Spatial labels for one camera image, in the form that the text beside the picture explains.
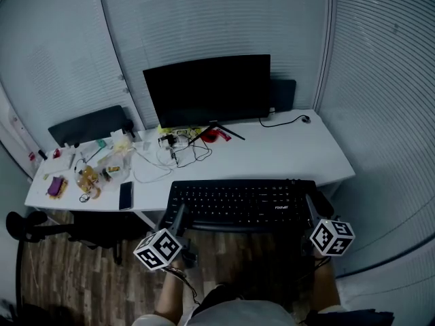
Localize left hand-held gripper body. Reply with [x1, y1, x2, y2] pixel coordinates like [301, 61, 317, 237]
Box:
[133, 228, 200, 271]

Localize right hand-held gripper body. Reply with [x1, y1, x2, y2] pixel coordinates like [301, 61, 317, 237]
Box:
[300, 218, 356, 258]

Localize black keyboard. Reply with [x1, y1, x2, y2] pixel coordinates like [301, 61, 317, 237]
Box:
[165, 179, 319, 233]

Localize person's left forearm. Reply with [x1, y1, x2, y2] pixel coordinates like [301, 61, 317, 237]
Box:
[154, 265, 187, 322]

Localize person's right forearm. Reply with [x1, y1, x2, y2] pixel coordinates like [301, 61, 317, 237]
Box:
[311, 253, 341, 314]

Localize black smartphone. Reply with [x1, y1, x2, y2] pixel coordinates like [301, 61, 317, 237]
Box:
[118, 181, 134, 211]

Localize black office chair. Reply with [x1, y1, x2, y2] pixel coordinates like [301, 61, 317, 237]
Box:
[5, 211, 156, 268]

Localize clear plastic bag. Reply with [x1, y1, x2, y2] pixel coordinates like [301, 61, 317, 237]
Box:
[97, 141, 134, 192]

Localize white table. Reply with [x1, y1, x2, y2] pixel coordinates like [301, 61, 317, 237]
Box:
[24, 109, 356, 213]

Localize person's dark trousers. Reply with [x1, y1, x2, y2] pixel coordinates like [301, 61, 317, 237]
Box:
[193, 276, 307, 319]

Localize red tape roll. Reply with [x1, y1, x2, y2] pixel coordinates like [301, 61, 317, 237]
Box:
[200, 129, 220, 144]

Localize yellow snack bag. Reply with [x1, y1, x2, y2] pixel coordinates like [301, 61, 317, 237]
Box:
[156, 124, 201, 139]

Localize person's white shirt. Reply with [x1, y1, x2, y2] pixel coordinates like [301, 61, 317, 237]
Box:
[131, 299, 347, 326]

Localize slatted window blind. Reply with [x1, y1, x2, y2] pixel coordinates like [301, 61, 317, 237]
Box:
[0, 0, 330, 149]
[315, 0, 435, 278]

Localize purple pouch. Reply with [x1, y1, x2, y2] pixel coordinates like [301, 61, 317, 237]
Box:
[46, 176, 66, 199]

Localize black computer monitor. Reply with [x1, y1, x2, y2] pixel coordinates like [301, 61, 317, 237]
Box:
[142, 54, 272, 145]

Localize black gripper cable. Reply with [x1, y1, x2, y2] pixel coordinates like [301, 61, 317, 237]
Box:
[166, 266, 202, 306]
[298, 258, 329, 283]

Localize long white cable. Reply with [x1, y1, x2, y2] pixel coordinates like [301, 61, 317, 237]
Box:
[131, 147, 175, 185]

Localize thin black cable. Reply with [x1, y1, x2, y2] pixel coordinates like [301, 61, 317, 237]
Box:
[169, 137, 213, 169]

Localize black cable with round plug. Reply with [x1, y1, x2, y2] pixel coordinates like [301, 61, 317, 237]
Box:
[259, 114, 311, 128]

